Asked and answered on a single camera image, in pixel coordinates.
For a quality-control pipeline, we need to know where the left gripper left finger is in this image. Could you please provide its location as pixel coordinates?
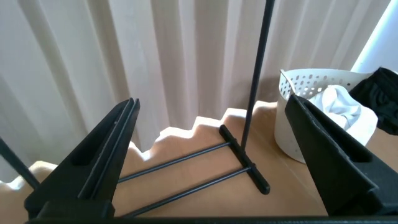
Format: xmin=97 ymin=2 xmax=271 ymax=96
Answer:
xmin=24 ymin=97 xmax=141 ymax=219

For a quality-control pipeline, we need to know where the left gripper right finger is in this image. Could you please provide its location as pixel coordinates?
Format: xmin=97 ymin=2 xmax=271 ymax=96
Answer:
xmin=284 ymin=93 xmax=398 ymax=217

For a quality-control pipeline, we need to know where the white garment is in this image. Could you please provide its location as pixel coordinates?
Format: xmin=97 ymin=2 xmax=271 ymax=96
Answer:
xmin=307 ymin=84 xmax=379 ymax=147

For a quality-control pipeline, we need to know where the white laundry basket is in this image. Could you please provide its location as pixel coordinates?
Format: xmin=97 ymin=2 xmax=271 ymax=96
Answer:
xmin=274 ymin=68 xmax=379 ymax=164

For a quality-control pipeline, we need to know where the black clothes rack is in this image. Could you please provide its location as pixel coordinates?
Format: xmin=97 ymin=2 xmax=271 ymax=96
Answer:
xmin=0 ymin=0 xmax=276 ymax=218

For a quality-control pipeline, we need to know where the black garment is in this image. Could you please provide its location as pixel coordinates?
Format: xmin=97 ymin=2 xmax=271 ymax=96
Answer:
xmin=348 ymin=66 xmax=398 ymax=136

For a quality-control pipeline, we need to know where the beige curtain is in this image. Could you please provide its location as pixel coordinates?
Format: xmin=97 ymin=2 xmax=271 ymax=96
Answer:
xmin=0 ymin=0 xmax=393 ymax=184

